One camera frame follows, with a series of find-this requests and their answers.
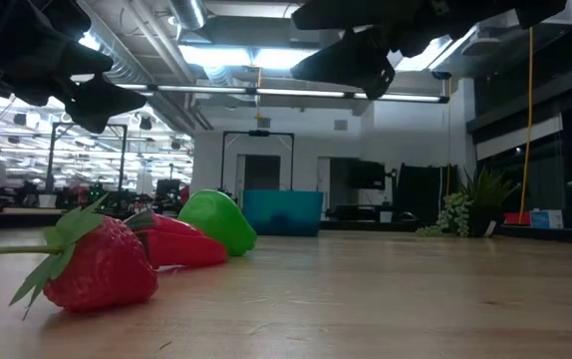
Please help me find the green toy pear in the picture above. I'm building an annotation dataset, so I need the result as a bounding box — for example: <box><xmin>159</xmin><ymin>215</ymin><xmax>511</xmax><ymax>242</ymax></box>
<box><xmin>177</xmin><ymin>188</ymin><xmax>258</xmax><ymax>257</ymax></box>

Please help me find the small black monitor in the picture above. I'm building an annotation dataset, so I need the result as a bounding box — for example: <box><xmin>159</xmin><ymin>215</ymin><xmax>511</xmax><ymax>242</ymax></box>
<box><xmin>154</xmin><ymin>178</ymin><xmax>181</xmax><ymax>200</ymax></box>

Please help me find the black standing panel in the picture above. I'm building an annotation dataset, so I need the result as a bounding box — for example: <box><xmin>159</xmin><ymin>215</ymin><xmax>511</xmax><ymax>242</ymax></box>
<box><xmin>398</xmin><ymin>163</ymin><xmax>459</xmax><ymax>220</ymax></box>

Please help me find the black wall television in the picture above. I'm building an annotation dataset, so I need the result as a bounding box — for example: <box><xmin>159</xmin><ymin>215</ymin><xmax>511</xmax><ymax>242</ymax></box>
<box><xmin>348</xmin><ymin>159</ymin><xmax>387</xmax><ymax>190</ymax></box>

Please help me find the blue plastic tupperware container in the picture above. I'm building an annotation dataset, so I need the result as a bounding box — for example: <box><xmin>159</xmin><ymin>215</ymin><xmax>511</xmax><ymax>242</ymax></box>
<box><xmin>242</xmin><ymin>188</ymin><xmax>325</xmax><ymax>237</ymax></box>

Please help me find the blue cardboard box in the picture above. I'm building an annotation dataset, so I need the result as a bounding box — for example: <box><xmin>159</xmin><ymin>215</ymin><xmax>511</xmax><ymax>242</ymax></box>
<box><xmin>529</xmin><ymin>208</ymin><xmax>565</xmax><ymax>229</ymax></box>

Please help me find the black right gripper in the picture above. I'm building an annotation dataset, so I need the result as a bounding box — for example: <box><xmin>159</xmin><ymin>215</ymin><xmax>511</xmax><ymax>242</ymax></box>
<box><xmin>290</xmin><ymin>0</ymin><xmax>467</xmax><ymax>101</ymax></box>

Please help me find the black aluminium table frame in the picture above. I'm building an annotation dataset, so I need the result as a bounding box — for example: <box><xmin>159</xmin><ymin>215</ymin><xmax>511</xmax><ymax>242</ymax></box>
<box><xmin>0</xmin><ymin>206</ymin><xmax>572</xmax><ymax>246</ymax></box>

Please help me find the green potted artificial plant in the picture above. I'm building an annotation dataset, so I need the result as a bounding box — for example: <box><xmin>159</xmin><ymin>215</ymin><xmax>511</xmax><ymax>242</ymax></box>
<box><xmin>415</xmin><ymin>166</ymin><xmax>522</xmax><ymax>239</ymax></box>

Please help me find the red box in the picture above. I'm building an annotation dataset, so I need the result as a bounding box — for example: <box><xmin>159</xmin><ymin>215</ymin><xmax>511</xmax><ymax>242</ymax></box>
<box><xmin>503</xmin><ymin>211</ymin><xmax>532</xmax><ymax>226</ymax></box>

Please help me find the black gantry frame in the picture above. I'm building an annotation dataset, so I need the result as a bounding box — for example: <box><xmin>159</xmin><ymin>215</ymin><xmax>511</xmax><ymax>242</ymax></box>
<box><xmin>220</xmin><ymin>130</ymin><xmax>296</xmax><ymax>191</ymax></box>
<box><xmin>46</xmin><ymin>121</ymin><xmax>129</xmax><ymax>193</ymax></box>

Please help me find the red toy chili pepper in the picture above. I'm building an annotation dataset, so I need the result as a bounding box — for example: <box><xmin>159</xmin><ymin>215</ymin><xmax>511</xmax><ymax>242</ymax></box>
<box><xmin>125</xmin><ymin>208</ymin><xmax>228</xmax><ymax>270</ymax></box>

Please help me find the yellow hanging strap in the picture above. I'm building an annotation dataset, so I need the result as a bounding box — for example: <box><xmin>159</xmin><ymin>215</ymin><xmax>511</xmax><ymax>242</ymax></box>
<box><xmin>517</xmin><ymin>27</ymin><xmax>536</xmax><ymax>224</ymax></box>

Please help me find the leafy red toy strawberry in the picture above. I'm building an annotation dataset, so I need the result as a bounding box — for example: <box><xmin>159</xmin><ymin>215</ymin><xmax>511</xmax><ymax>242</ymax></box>
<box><xmin>0</xmin><ymin>192</ymin><xmax>159</xmax><ymax>320</ymax></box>

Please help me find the silver ceiling duct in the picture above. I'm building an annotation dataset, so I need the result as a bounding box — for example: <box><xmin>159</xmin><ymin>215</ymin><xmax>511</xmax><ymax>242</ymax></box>
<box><xmin>168</xmin><ymin>0</ymin><xmax>208</xmax><ymax>31</ymax></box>

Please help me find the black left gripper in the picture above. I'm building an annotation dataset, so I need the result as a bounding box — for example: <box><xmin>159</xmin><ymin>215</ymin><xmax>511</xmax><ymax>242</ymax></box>
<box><xmin>0</xmin><ymin>0</ymin><xmax>147</xmax><ymax>135</ymax></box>

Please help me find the long ceiling light fixture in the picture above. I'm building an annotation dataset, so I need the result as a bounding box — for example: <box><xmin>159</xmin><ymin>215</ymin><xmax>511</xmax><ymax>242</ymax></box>
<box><xmin>116</xmin><ymin>83</ymin><xmax>450</xmax><ymax>104</ymax></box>

